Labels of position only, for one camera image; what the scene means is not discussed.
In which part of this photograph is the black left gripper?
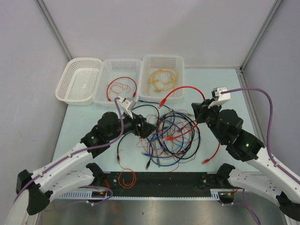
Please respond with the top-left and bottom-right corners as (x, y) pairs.
(107, 109), (157, 141)

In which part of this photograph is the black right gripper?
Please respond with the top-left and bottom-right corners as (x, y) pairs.
(190, 98), (226, 144)

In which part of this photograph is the short black ethernet cable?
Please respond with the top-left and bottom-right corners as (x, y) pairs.
(130, 105), (161, 118)

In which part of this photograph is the blue ethernet cable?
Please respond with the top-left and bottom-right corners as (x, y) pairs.
(142, 126), (186, 168)

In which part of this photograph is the red ethernet cable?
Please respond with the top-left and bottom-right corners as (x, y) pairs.
(201, 142), (221, 165)
(106, 76), (138, 101)
(158, 86), (206, 141)

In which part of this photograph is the yellow ethernet cable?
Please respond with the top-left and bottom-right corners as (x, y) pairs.
(150, 70), (180, 92)
(146, 67), (179, 85)
(146, 79), (180, 97)

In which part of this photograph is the orange thin wire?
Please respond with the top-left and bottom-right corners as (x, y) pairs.
(119, 166), (137, 189)
(109, 82), (131, 94)

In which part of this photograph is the thin yellow wire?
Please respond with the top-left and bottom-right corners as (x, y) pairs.
(146, 67), (180, 97)

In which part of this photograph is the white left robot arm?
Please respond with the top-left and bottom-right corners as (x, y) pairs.
(16, 112), (157, 216)

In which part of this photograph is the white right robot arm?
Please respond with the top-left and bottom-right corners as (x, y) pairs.
(191, 99), (300, 221)

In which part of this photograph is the clear right plastic basket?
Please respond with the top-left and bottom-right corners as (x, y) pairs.
(138, 54), (185, 103)

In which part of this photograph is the clear plastic basket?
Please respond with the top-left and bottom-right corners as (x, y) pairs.
(138, 54), (185, 103)
(92, 58), (142, 107)

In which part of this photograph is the clear middle plastic basket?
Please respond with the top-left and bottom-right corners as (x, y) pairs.
(92, 58), (142, 107)

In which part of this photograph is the cream perforated plastic basket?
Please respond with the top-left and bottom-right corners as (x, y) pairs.
(55, 57), (102, 105)

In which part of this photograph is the long black cable loop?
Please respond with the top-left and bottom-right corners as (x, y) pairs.
(159, 112), (201, 160)

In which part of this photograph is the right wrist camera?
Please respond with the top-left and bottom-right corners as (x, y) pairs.
(208, 86), (231, 108)

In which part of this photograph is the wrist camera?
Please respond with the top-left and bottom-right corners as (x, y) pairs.
(119, 97), (136, 117)
(208, 86), (231, 108)

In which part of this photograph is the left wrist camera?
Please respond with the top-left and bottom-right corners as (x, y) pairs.
(119, 97), (136, 117)

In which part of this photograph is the thin blue wire top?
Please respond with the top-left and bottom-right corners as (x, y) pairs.
(137, 99), (174, 112)

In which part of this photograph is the black ethernet cable left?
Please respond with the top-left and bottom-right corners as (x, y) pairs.
(116, 135), (132, 167)

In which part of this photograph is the thin red wire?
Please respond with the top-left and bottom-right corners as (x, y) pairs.
(137, 110), (202, 173)

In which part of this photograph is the black mounting base plate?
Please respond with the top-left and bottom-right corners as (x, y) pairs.
(92, 172), (233, 198)

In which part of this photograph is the orange thin wire front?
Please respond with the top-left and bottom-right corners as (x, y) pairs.
(119, 166), (137, 189)

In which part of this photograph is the white slotted cable duct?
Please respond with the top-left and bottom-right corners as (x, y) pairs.
(55, 190), (113, 200)

